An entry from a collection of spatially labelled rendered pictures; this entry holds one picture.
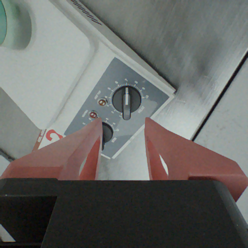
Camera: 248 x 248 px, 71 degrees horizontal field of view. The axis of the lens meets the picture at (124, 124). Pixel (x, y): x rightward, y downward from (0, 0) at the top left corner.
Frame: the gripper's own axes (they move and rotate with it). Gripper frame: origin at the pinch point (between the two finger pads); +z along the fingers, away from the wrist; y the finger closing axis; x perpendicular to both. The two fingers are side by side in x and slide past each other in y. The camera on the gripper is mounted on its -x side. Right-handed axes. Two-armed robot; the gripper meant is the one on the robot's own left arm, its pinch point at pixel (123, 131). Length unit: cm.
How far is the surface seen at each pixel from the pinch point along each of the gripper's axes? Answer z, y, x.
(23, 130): 18.3, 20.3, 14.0
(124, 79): 7.2, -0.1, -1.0
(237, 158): 4.3, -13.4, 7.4
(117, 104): 6.8, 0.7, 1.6
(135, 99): 6.8, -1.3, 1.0
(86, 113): 7.2, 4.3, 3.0
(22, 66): 9.1, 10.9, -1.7
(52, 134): 11.9, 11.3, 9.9
